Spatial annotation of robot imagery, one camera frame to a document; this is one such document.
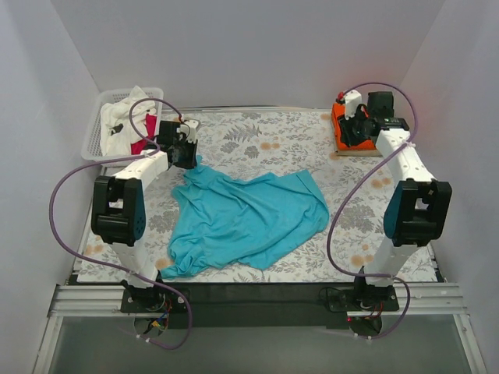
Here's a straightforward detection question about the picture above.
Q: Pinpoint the teal t shirt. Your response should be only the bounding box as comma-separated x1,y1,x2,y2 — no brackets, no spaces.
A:
160,164,330,279

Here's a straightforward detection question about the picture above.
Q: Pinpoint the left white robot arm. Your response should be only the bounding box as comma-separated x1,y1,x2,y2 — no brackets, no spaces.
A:
90,119,200,312

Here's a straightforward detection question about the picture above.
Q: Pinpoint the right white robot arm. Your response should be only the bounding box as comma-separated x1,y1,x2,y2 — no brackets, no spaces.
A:
334,104,452,310

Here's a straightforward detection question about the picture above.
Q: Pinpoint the folded orange t shirt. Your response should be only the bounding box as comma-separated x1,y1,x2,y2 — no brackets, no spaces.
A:
331,103,376,150

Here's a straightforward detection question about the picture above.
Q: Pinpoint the magenta t shirt in basket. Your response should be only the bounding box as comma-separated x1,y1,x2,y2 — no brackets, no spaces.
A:
130,114,157,155

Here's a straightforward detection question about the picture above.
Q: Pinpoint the white t shirt in basket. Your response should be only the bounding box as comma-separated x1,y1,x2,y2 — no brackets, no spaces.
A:
100,86,157,157

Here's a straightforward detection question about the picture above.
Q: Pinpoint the white plastic laundry basket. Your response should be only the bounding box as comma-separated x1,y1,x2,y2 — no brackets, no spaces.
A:
81,87,164,166

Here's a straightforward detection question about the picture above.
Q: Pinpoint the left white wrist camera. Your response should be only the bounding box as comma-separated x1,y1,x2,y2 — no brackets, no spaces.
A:
177,119,200,144

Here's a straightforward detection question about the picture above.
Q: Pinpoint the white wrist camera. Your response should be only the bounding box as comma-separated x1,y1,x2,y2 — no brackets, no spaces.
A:
337,90,362,119
177,119,200,144

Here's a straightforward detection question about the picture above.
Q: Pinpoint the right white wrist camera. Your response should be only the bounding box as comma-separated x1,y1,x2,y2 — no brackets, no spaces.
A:
337,90,362,119

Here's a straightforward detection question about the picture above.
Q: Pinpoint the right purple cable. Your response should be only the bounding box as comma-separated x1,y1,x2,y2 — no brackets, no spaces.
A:
326,81,420,340

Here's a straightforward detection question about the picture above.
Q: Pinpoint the purple cable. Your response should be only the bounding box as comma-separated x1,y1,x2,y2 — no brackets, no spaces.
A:
326,81,420,340
48,99,194,350

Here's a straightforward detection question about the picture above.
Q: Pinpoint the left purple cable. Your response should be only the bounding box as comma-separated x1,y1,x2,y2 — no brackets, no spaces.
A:
48,99,194,350

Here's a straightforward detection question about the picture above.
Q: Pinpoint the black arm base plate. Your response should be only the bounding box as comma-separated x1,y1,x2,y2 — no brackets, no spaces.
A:
120,283,402,330

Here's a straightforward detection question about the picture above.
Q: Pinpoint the aluminium frame rail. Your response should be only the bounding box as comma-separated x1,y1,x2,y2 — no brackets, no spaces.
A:
49,282,469,316

